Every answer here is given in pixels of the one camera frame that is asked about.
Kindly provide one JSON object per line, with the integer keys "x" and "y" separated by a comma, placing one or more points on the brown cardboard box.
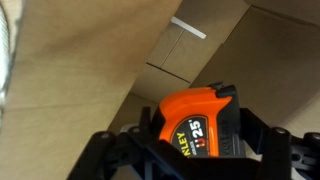
{"x": 83, "y": 50}

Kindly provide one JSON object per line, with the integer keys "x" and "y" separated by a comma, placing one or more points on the orange black measuring tape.
{"x": 196, "y": 123}

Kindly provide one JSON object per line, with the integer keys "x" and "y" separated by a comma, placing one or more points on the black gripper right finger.
{"x": 276, "y": 150}

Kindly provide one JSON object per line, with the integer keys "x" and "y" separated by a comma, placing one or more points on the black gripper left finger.
{"x": 93, "y": 153}

